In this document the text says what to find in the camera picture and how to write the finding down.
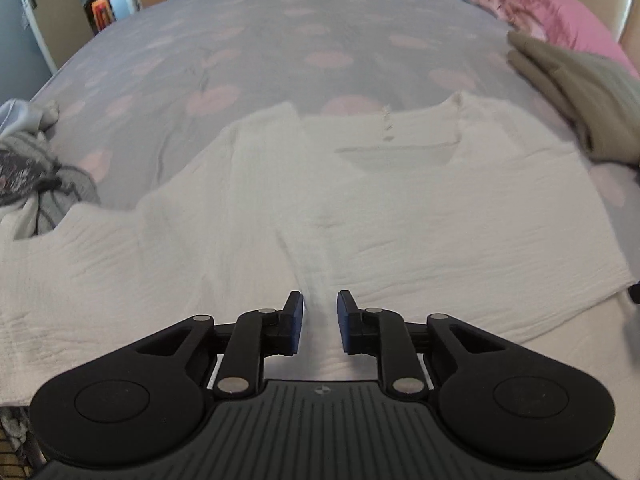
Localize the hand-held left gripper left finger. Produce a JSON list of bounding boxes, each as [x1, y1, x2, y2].
[[132, 290, 306, 401]]

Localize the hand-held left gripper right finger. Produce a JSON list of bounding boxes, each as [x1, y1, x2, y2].
[[336, 289, 511, 401]]

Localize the white muslin shirt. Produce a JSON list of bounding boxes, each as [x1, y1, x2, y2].
[[0, 91, 636, 406]]

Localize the beige folded clothes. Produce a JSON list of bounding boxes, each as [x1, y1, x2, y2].
[[507, 30, 640, 166]]

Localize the grey striped garment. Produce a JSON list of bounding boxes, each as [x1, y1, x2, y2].
[[0, 130, 102, 236]]

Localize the bed with pink dotted sheet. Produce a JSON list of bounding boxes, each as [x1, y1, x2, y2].
[[0, 0, 640, 480]]

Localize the dark floral garment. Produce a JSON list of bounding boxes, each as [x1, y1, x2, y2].
[[0, 152, 56, 206]]

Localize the white cloth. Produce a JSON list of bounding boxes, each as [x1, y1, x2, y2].
[[0, 99, 61, 137]]

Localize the orange stool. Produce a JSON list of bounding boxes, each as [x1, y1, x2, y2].
[[91, 0, 115, 31]]

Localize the plain pink pillow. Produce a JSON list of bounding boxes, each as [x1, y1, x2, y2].
[[452, 0, 640, 81]]

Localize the cream headboard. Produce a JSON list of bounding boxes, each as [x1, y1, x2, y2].
[[520, 0, 640, 56]]

